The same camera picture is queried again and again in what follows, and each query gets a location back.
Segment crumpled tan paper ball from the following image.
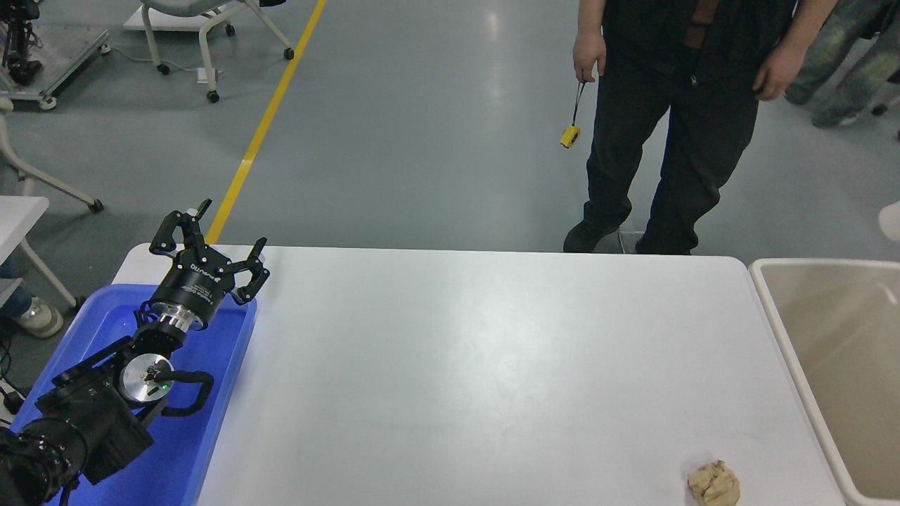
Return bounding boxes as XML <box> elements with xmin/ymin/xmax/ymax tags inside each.
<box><xmin>687</xmin><ymin>460</ymin><xmax>741</xmax><ymax>506</ymax></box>

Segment white rolling chair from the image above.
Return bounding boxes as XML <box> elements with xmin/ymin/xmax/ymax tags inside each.
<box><xmin>139</xmin><ymin>0</ymin><xmax>295</xmax><ymax>104</ymax></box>

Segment person's right hand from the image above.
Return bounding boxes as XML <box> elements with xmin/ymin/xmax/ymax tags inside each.
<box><xmin>572</xmin><ymin>30</ymin><xmax>608</xmax><ymax>84</ymax></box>

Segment small white side table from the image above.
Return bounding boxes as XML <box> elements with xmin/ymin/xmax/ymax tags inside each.
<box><xmin>0</xmin><ymin>195</ymin><xmax>78</xmax><ymax>310</ymax></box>

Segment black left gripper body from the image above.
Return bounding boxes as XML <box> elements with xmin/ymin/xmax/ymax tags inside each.
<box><xmin>151</xmin><ymin>246</ymin><xmax>238</xmax><ymax>328</ymax></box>

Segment black device on cart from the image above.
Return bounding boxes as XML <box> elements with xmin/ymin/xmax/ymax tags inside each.
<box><xmin>0</xmin><ymin>0</ymin><xmax>41</xmax><ymax>86</ymax></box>

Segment white chair base with caster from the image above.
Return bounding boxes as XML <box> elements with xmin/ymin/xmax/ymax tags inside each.
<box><xmin>0</xmin><ymin>98</ymin><xmax>105</xmax><ymax>214</ymax></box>

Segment person with tape measure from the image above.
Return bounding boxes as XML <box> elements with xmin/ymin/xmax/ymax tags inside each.
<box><xmin>562</xmin><ymin>0</ymin><xmax>841</xmax><ymax>255</ymax></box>

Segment seated person's leg and shoe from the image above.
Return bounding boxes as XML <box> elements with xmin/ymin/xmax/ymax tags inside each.
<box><xmin>0</xmin><ymin>254</ymin><xmax>64</xmax><ymax>339</ymax></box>

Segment white power strip with cable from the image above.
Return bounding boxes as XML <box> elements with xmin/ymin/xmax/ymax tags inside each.
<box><xmin>109</xmin><ymin>46</ymin><xmax>220</xmax><ymax>85</ymax></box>

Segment blue plastic tray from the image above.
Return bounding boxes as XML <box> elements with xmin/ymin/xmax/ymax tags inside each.
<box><xmin>11</xmin><ymin>283</ymin><xmax>258</xmax><ymax>506</ymax></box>

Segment dark office chair with caster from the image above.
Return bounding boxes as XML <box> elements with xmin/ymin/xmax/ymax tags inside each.
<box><xmin>870</xmin><ymin>98</ymin><xmax>900</xmax><ymax>141</ymax></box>

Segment black floor cable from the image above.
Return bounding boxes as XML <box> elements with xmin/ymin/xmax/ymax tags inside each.
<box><xmin>0</xmin><ymin>327</ymin><xmax>27</xmax><ymax>426</ymax></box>

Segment person in mottled trousers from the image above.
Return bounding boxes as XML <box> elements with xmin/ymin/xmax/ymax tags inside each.
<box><xmin>784</xmin><ymin>0</ymin><xmax>900</xmax><ymax>129</ymax></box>

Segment yellow tape measure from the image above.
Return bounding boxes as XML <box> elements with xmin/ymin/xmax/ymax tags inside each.
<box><xmin>560</xmin><ymin>81</ymin><xmax>586</xmax><ymax>149</ymax></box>

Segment metal platform cart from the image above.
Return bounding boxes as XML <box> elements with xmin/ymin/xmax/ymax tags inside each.
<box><xmin>0</xmin><ymin>27</ymin><xmax>110</xmax><ymax>111</ymax></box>

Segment large pale bin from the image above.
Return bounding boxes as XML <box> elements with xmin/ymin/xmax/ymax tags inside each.
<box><xmin>749</xmin><ymin>258</ymin><xmax>900</xmax><ymax>506</ymax></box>

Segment person's left hand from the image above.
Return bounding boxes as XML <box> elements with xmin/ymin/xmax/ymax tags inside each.
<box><xmin>752</xmin><ymin>42</ymin><xmax>806</xmax><ymax>101</ymax></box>

